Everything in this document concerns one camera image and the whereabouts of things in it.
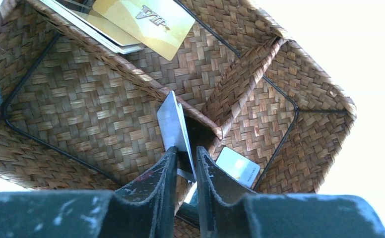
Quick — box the striped grey card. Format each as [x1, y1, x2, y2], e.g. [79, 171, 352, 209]
[157, 91, 196, 182]

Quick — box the gold card in basket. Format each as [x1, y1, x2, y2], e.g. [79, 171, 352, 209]
[92, 0, 195, 60]

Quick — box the pale gold card under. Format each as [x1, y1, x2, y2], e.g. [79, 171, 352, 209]
[41, 0, 144, 55]

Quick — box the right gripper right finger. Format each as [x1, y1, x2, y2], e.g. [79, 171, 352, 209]
[196, 146, 385, 238]

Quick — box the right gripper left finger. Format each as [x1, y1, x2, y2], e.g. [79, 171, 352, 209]
[0, 147, 178, 238]

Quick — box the brown wicker divided basket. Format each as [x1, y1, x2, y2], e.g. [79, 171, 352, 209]
[0, 0, 356, 193]

